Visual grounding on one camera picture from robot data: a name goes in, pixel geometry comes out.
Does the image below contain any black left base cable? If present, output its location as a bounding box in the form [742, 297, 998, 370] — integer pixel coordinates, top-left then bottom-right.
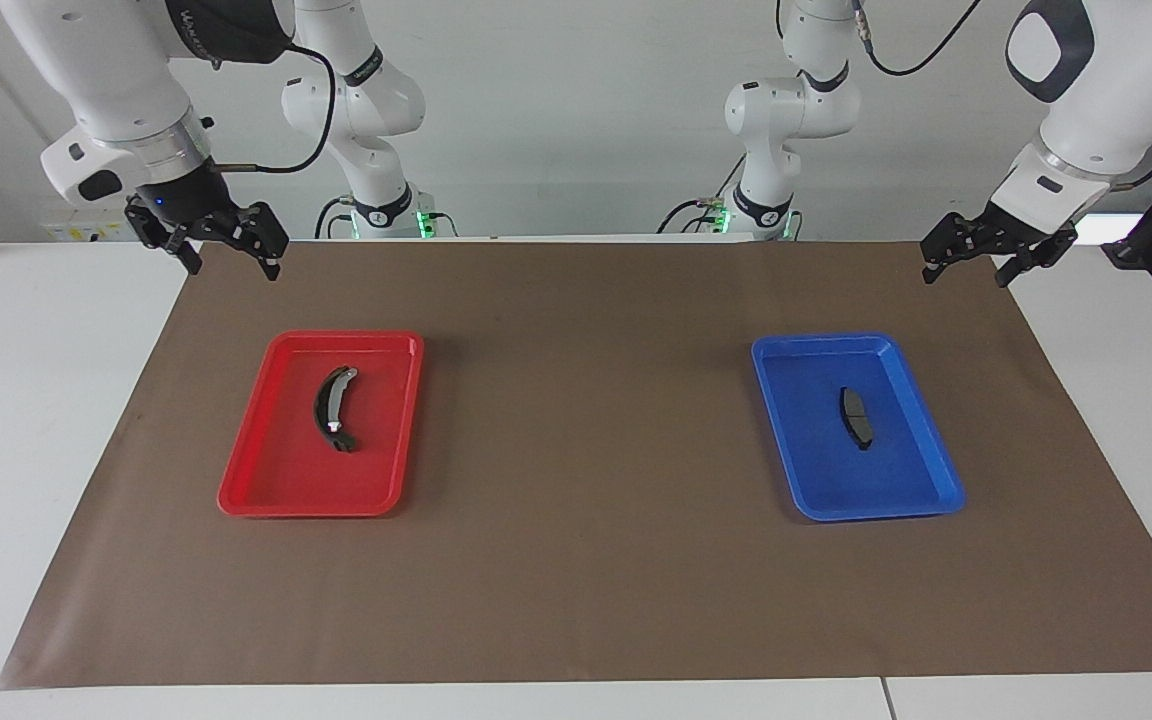
[656, 155, 747, 237]

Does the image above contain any blue plastic tray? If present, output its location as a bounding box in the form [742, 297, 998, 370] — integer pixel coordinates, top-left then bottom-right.
[751, 333, 966, 523]

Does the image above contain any black right base cable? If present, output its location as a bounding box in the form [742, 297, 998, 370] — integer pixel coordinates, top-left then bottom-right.
[314, 195, 359, 241]

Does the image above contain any brown table mat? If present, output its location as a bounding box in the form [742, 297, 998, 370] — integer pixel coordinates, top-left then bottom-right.
[0, 240, 1152, 691]

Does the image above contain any red plastic tray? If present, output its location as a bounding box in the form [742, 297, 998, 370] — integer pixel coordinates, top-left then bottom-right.
[217, 330, 425, 518]

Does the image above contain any grey brake pad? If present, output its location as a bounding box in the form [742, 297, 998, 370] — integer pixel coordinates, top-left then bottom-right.
[840, 387, 877, 451]

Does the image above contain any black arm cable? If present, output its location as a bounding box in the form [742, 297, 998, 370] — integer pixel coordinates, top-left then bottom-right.
[848, 0, 985, 78]
[204, 38, 339, 177]

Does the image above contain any black base cable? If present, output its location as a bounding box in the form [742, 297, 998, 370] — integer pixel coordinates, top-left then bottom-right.
[656, 155, 747, 237]
[314, 195, 359, 241]

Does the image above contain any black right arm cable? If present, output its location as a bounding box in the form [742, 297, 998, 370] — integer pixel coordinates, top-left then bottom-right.
[204, 38, 339, 177]

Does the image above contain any white wall socket box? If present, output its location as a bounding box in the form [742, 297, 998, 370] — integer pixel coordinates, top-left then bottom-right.
[41, 205, 137, 244]

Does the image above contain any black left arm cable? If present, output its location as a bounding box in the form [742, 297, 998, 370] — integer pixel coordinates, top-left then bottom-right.
[848, 0, 985, 78]

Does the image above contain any curved black brake shoe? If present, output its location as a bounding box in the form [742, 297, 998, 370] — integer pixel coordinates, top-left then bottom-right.
[313, 366, 361, 454]

